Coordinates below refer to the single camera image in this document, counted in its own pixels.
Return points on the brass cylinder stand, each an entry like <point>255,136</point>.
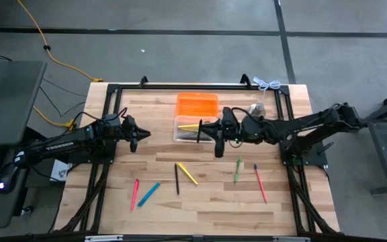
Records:
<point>257,108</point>

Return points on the black computer mouse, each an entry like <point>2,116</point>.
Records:
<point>8,176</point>

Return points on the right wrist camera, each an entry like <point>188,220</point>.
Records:
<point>228,117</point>

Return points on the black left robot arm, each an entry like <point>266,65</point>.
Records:
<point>62,145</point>

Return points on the clear pencil box orange lid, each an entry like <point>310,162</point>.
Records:
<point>197,104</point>

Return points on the white printed card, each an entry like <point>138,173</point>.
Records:
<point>59,171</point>

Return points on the green retractable pen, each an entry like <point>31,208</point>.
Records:
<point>237,169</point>

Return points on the small black caster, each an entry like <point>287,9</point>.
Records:
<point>27,211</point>

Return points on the silver frame bracket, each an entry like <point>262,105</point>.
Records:
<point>102,238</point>
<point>291,239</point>

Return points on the blue pen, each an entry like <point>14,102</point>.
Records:
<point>148,194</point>

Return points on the black side desk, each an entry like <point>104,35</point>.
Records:
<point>8,101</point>

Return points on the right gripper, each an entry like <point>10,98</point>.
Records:
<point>230,134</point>

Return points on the red pencil blue eraser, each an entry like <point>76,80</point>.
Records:
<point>260,183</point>

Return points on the pink highlighter pen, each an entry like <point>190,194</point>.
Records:
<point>134,195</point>

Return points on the black metal stand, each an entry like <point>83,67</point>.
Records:
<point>385,151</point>

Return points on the black marker pen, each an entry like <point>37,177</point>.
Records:
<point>193,136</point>

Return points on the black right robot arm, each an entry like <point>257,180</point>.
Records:
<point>314,122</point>

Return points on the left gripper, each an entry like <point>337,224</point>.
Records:
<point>126,136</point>

